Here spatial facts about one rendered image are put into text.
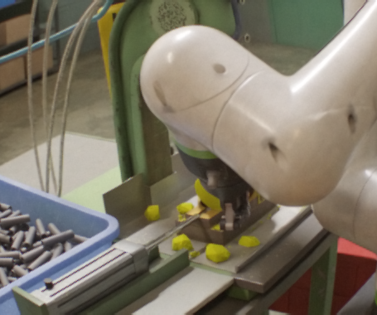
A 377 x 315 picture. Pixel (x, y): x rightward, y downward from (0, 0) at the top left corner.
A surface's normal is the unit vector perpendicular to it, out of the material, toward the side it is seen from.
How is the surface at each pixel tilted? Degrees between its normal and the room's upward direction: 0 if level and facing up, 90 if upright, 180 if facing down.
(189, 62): 54
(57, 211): 81
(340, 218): 92
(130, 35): 90
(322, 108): 47
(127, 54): 90
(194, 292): 0
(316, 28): 90
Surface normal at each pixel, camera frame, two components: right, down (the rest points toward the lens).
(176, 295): -0.09, -0.93
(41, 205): -0.62, 0.19
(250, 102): -0.37, -0.36
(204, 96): -0.50, 0.02
